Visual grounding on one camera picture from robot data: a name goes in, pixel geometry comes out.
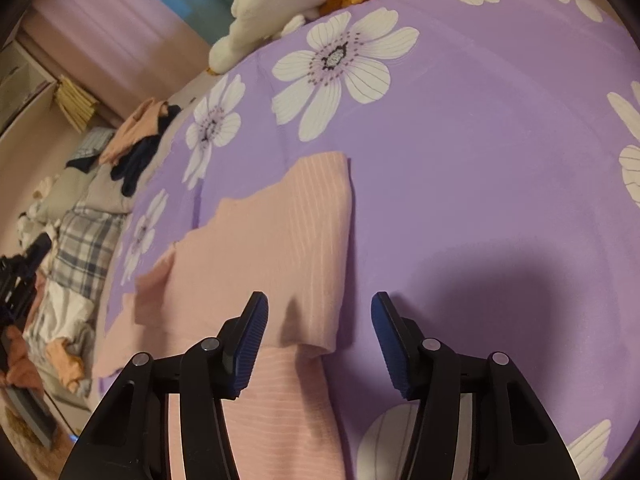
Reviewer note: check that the purple floral bedsheet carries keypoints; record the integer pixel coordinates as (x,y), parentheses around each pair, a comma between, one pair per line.
(475,160)

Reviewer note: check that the grey garment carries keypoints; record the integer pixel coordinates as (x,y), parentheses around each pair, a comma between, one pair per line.
(95,192)

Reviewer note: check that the white cabinet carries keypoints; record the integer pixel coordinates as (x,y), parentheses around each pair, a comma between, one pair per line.
(22,85)

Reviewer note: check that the small peach cloth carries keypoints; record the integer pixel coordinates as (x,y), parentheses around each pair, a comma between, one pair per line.
(70,365)

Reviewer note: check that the peach garment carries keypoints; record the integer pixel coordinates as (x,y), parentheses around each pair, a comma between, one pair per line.
(132,127)

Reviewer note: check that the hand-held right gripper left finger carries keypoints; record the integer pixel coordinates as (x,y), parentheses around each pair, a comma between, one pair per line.
(248,347)

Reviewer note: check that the navy garment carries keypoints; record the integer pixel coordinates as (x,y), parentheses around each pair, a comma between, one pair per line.
(137,162)

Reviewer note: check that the pink ribbed sweater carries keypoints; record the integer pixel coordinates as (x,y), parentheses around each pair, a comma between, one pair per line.
(260,240)

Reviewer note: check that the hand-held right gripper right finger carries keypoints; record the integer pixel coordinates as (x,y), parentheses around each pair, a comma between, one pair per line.
(390,347)

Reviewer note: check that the white garment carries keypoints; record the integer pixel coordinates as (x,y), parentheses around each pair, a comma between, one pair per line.
(62,312)

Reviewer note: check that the white plush toy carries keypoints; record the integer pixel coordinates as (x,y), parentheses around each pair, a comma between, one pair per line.
(270,5)

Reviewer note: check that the pink curtain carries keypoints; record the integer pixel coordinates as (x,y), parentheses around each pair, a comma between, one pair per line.
(115,25)

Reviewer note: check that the grey flat board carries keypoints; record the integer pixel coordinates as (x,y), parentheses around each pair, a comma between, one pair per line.
(32,415)

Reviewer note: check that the blue striped cloth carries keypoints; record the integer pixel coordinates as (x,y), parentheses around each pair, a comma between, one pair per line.
(92,145)

